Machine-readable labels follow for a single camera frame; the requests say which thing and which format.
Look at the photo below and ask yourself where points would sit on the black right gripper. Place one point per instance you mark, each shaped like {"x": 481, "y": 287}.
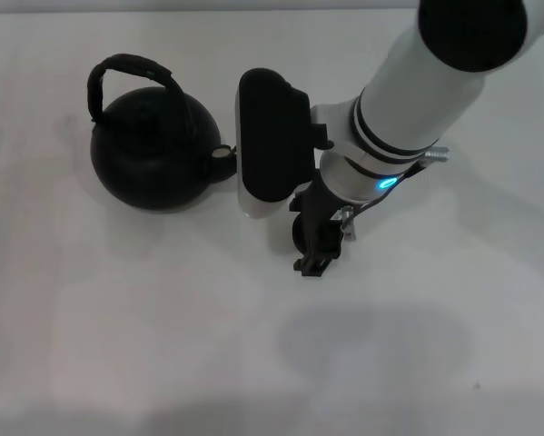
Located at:
{"x": 314, "y": 204}

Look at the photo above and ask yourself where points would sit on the small dark teacup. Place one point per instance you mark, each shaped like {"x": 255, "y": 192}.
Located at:
{"x": 299, "y": 232}

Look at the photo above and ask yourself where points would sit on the black round teapot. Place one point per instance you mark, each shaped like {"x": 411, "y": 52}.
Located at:
{"x": 149, "y": 172}

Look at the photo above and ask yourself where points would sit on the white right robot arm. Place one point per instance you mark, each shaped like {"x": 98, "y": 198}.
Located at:
{"x": 417, "y": 91}

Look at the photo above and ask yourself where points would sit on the small silver metal fitting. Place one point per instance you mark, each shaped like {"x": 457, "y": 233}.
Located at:
{"x": 346, "y": 222}

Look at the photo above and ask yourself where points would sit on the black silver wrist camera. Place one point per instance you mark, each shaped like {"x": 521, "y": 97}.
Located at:
{"x": 273, "y": 136}

